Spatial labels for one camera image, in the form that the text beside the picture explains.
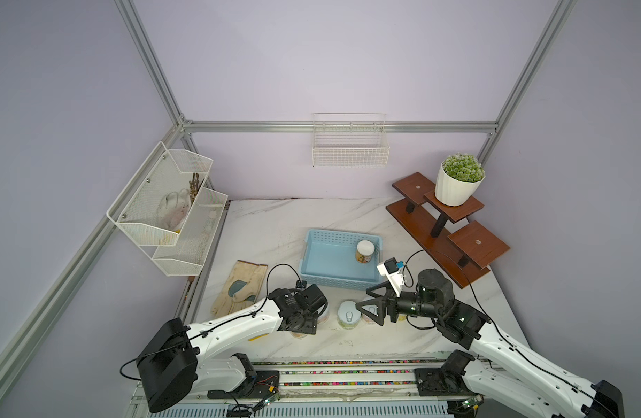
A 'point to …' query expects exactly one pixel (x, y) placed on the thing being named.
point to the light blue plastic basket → (328, 259)
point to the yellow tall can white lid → (364, 251)
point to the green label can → (348, 315)
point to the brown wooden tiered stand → (462, 248)
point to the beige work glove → (243, 286)
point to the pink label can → (372, 309)
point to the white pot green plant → (457, 179)
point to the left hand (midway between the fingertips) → (299, 325)
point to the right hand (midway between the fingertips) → (364, 302)
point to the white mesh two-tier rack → (169, 212)
